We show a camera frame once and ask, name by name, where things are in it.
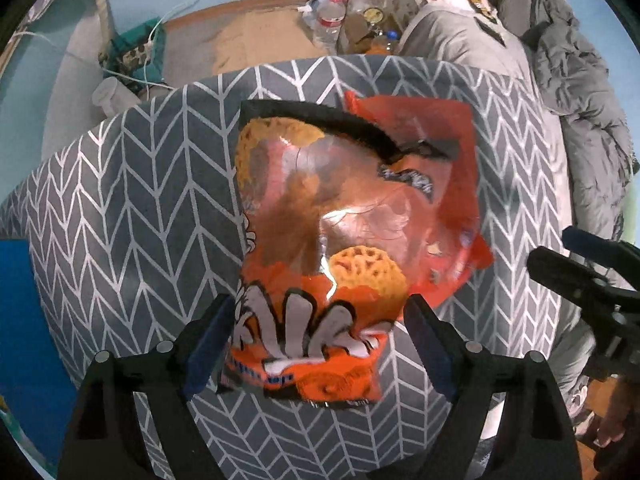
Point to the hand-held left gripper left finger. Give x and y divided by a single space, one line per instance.
207 350

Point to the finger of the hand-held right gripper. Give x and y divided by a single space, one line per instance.
565 270
590 245

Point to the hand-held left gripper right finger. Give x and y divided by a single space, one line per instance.
430 355

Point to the orange brown-topped snack bag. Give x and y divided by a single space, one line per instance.
310 220

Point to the person's right hand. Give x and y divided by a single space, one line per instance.
617 420

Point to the dark grey duvet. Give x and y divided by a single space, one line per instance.
575 85

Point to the grey chevron cloth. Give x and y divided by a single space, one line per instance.
125 210

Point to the large red snack bag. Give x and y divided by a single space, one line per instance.
450 125

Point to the white cup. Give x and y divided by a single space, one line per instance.
112 95

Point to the blue capped bottle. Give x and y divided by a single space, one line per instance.
387 41

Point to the white power strip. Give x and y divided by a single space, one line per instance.
150 30

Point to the clear water bottle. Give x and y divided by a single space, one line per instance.
330 20

